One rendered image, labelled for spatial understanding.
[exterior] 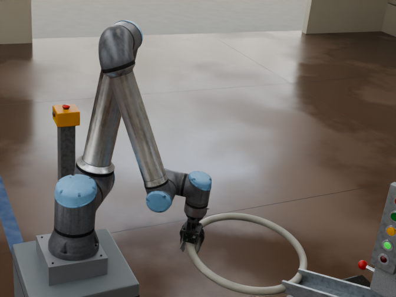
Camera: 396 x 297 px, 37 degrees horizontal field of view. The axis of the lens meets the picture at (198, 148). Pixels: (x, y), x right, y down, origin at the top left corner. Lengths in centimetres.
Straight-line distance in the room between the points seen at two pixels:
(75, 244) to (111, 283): 20
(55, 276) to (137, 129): 62
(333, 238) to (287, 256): 45
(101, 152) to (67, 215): 27
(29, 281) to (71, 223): 27
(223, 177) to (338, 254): 124
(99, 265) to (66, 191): 32
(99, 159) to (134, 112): 33
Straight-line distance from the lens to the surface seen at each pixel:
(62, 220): 220
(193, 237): 233
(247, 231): 420
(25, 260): 241
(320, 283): 232
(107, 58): 198
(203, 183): 221
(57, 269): 223
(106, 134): 222
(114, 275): 231
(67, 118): 312
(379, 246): 190
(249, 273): 382
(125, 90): 200
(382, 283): 197
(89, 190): 216
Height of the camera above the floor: 227
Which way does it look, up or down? 25 degrees down
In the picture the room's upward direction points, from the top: 6 degrees clockwise
